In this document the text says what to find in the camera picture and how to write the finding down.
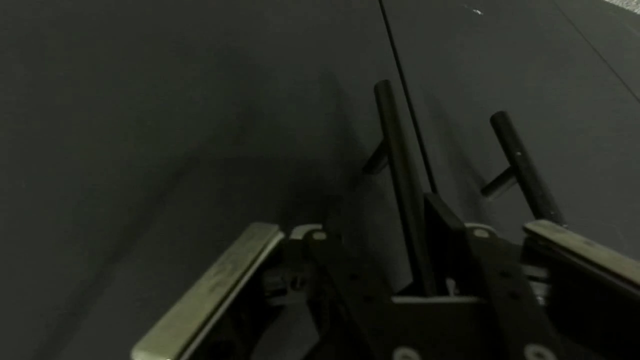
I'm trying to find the gripper black left finger with metal pad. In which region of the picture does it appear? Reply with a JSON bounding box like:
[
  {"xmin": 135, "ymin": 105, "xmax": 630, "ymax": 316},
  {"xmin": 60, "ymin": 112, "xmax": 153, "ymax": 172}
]
[{"xmin": 130, "ymin": 220, "xmax": 396, "ymax": 360}]

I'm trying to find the gripper black right finger with metal pad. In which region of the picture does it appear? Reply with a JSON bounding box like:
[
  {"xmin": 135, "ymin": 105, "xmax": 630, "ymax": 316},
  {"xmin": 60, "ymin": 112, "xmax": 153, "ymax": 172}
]
[{"xmin": 464, "ymin": 218, "xmax": 640, "ymax": 360}]

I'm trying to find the black bar door handle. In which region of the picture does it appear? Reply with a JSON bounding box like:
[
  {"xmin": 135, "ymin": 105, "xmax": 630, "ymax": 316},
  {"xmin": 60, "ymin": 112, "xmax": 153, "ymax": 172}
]
[
  {"xmin": 479, "ymin": 109, "xmax": 569, "ymax": 227},
  {"xmin": 361, "ymin": 77, "xmax": 441, "ymax": 295}
]

